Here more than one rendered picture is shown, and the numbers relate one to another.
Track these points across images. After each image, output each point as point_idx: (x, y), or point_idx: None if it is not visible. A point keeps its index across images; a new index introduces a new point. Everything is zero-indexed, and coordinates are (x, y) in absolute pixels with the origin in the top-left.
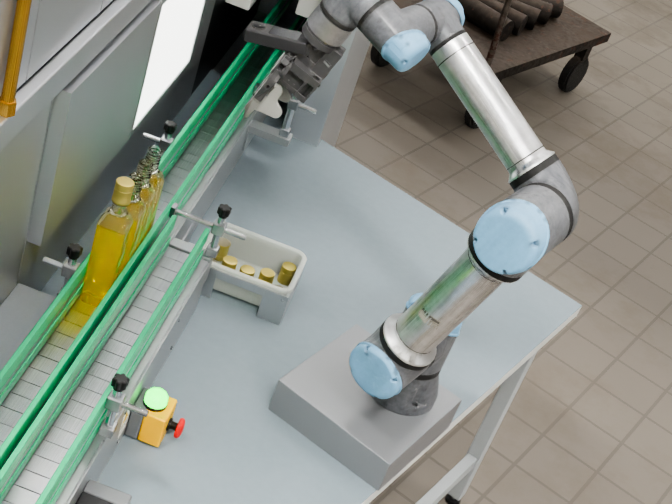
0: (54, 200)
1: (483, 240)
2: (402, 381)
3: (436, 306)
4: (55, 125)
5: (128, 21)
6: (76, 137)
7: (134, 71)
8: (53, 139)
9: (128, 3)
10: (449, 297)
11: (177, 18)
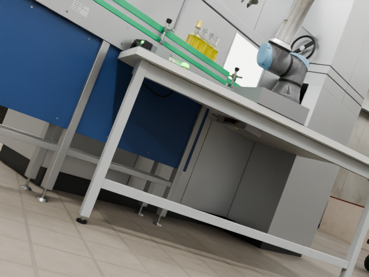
0: (179, 33)
1: None
2: (273, 51)
3: (286, 14)
4: (185, 3)
5: (221, 12)
6: (192, 20)
7: (222, 41)
8: (183, 8)
9: (221, 3)
10: (291, 7)
11: (245, 56)
